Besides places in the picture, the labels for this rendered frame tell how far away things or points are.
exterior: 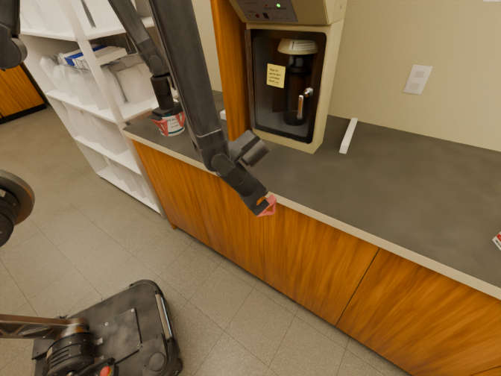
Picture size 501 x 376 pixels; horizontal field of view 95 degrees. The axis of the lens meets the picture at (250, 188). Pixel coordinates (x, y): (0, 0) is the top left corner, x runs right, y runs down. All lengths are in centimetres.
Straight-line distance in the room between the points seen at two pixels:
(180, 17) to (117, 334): 139
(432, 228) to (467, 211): 16
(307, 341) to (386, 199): 98
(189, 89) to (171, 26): 8
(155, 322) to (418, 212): 128
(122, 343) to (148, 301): 21
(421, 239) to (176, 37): 78
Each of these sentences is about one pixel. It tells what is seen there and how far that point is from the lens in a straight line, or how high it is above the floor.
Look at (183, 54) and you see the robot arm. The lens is 40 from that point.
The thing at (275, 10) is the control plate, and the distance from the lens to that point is 89.
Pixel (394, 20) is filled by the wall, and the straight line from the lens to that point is 128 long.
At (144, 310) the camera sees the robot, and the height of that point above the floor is 24.
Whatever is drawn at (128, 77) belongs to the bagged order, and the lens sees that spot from 184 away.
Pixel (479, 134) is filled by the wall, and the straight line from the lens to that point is 140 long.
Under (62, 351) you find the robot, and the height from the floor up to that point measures 42.
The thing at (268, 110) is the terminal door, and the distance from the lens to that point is 106.
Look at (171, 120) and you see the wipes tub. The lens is 126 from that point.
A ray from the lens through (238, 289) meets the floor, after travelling 168.
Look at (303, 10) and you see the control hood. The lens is 85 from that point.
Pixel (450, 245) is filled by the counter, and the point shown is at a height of 94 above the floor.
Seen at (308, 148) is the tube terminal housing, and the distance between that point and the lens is 105.
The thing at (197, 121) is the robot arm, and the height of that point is 135.
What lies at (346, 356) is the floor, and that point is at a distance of 162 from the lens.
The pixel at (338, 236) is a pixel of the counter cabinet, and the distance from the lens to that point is 90.
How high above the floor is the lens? 153
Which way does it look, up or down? 42 degrees down
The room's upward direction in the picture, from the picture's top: 4 degrees counter-clockwise
